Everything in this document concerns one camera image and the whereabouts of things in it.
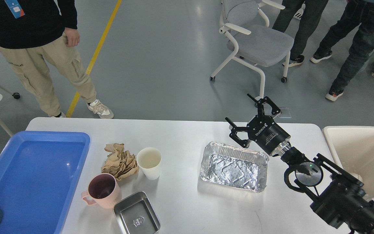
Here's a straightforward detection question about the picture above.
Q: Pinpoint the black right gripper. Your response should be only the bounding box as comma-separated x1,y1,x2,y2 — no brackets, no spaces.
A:
225,93,291,156

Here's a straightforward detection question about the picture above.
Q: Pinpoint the stainless steel rectangular tray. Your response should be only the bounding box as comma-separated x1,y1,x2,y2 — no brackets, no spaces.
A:
113,191,161,234

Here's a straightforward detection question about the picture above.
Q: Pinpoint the pink ribbed mug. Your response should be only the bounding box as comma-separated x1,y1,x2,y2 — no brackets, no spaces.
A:
81,173,122,209

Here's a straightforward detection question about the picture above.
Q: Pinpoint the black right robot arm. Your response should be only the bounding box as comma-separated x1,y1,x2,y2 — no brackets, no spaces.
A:
226,97,374,234

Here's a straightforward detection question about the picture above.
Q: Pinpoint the aluminium foil tray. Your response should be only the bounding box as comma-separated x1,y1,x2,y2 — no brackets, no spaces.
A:
199,141,269,193

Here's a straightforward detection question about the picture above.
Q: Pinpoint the grey white office chair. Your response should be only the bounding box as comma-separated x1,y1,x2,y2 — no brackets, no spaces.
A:
210,0,294,98

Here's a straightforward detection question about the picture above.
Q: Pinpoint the white paper cup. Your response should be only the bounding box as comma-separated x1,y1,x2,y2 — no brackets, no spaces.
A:
136,148,162,180

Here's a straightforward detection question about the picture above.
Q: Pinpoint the beige plastic bin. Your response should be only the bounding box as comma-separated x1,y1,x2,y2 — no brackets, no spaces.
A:
322,126,374,197

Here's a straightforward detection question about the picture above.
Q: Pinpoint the person in black trousers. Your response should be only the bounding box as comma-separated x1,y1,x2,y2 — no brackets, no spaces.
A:
272,0,328,68

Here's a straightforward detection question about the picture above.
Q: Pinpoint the crumpled brown paper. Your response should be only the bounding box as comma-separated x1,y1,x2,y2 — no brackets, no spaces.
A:
101,143,139,182

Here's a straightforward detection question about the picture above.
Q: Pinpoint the person in dark jeans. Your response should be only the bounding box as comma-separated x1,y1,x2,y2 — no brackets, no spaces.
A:
310,0,374,102

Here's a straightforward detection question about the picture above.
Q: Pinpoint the blue plastic tray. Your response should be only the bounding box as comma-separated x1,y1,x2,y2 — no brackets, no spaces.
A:
0,131,90,234

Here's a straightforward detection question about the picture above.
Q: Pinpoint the person in khaki trousers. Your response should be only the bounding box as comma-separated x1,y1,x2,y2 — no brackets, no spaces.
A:
0,0,114,119

